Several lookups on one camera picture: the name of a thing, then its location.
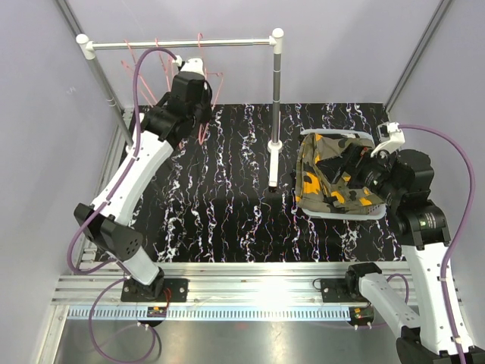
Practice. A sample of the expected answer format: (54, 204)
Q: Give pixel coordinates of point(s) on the black marble pattern mat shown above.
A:
(210, 202)

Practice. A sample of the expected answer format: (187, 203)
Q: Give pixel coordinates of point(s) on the white plastic basket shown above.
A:
(363, 216)

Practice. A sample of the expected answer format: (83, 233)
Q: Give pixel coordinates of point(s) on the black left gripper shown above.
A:
(205, 96)

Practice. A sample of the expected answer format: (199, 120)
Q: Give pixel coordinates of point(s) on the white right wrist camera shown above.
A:
(391, 139)

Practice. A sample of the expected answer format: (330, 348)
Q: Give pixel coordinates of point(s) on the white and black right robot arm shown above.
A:
(435, 333)

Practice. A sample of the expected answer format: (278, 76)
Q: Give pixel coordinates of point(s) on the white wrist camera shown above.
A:
(391, 139)
(192, 65)

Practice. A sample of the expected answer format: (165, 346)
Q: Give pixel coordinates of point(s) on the metal clothes rack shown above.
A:
(275, 40)

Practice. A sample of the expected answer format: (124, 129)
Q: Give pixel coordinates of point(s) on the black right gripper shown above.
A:
(334, 167)

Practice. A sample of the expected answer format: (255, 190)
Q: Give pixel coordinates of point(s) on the pink wire hanger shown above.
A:
(142, 87)
(203, 128)
(168, 65)

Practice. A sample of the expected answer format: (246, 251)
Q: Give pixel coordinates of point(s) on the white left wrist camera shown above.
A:
(192, 65)

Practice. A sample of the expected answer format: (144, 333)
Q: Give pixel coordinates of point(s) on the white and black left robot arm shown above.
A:
(105, 222)

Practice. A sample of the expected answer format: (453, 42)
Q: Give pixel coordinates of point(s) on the aluminium mounting rail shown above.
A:
(265, 292)

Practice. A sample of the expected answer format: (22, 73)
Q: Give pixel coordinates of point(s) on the yellow and grey camouflage trousers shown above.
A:
(326, 178)

